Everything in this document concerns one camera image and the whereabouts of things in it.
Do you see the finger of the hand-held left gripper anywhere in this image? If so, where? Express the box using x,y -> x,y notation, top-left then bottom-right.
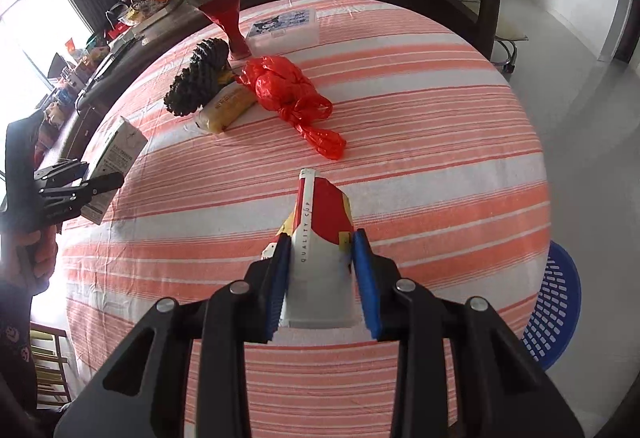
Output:
33,159 -> 89,185
38,172 -> 126,219

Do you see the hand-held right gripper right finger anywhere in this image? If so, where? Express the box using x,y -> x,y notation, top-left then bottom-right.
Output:
350,228 -> 586,438

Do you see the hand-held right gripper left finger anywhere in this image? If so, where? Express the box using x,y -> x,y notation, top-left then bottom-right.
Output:
52,234 -> 293,438

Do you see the red white paper cup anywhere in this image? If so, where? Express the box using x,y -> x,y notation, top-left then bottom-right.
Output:
277,168 -> 358,330

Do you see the green white milk carton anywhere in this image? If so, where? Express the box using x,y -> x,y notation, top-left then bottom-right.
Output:
80,115 -> 149,225

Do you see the blue plastic basket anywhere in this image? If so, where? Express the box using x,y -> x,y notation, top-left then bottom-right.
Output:
520,240 -> 583,371

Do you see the red snack packet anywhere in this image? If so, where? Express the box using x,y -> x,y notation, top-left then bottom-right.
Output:
198,0 -> 251,61

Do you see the white tissue packet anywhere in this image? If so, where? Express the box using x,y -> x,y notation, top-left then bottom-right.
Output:
243,8 -> 321,53

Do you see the person's left forearm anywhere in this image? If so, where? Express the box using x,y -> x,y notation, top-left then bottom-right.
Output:
0,278 -> 39,415

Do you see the person's left hand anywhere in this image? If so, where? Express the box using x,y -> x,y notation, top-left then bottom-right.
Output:
20,223 -> 61,292

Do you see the cluster of small bottles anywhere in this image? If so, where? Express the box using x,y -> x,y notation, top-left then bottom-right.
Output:
40,32 -> 112,119

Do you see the red white striped tablecloth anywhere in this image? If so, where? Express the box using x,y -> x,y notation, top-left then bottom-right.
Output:
60,0 -> 551,438

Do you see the yellow biscuit packet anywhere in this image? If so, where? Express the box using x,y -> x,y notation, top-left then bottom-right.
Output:
194,84 -> 258,135

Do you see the wooden chair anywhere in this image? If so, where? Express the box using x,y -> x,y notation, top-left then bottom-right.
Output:
29,322 -> 74,407

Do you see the fruit tray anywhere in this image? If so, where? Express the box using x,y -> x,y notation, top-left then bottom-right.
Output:
125,0 -> 187,27

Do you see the red plastic bag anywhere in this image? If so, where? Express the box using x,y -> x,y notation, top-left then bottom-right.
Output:
235,56 -> 347,161

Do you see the small metal stool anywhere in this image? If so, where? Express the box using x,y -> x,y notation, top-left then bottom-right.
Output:
492,35 -> 529,74

